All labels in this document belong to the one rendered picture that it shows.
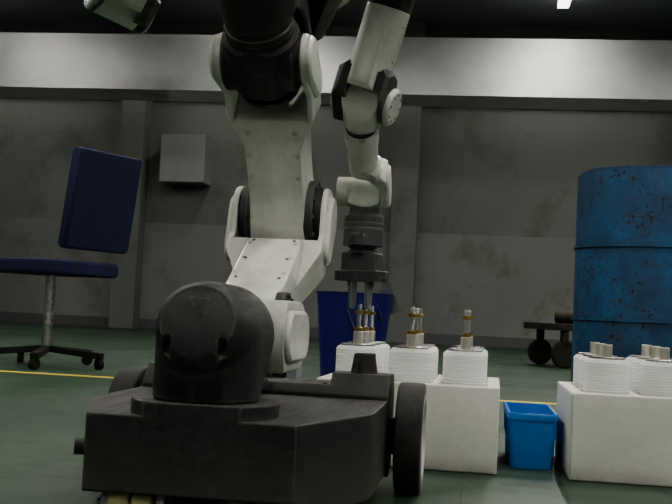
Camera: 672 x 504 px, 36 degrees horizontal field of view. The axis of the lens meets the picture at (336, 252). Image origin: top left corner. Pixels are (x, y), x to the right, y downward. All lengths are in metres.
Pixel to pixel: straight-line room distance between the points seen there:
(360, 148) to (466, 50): 8.70
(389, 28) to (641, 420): 0.94
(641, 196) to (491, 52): 6.37
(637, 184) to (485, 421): 2.54
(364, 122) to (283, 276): 0.46
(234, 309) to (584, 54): 9.58
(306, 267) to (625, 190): 2.89
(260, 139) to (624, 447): 0.98
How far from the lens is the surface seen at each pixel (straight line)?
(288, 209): 1.93
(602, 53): 10.90
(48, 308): 5.06
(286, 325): 1.58
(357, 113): 2.12
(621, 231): 4.62
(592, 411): 2.22
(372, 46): 2.08
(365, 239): 2.27
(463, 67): 10.80
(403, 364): 2.25
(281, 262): 1.84
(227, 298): 1.43
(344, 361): 2.27
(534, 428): 2.36
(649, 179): 4.62
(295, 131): 1.87
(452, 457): 2.23
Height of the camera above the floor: 0.32
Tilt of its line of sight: 3 degrees up
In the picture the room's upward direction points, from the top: 3 degrees clockwise
